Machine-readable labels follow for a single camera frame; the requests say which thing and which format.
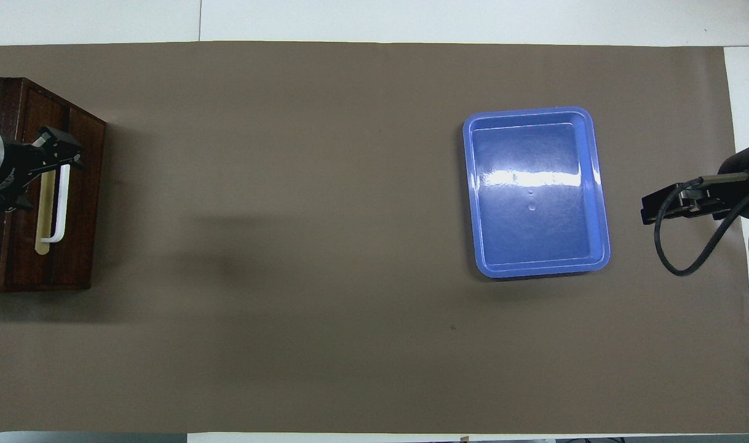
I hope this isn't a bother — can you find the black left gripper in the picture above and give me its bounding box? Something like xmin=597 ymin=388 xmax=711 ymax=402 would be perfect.
xmin=0 ymin=126 xmax=85 ymax=222

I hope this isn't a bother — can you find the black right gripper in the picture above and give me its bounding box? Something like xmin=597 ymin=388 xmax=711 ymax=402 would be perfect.
xmin=641 ymin=144 xmax=749 ymax=226

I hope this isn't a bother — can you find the wooden drawer with white handle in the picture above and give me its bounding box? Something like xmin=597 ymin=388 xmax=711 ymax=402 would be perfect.
xmin=0 ymin=79 xmax=107 ymax=291

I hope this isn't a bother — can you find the blue plastic tray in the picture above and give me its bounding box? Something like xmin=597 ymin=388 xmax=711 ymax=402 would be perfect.
xmin=462 ymin=106 xmax=611 ymax=279

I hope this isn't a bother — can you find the brown paper table mat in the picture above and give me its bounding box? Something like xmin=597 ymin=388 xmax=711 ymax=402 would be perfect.
xmin=0 ymin=41 xmax=749 ymax=434

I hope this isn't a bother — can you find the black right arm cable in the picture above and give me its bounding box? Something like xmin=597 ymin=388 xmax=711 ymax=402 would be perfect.
xmin=653 ymin=172 xmax=749 ymax=277

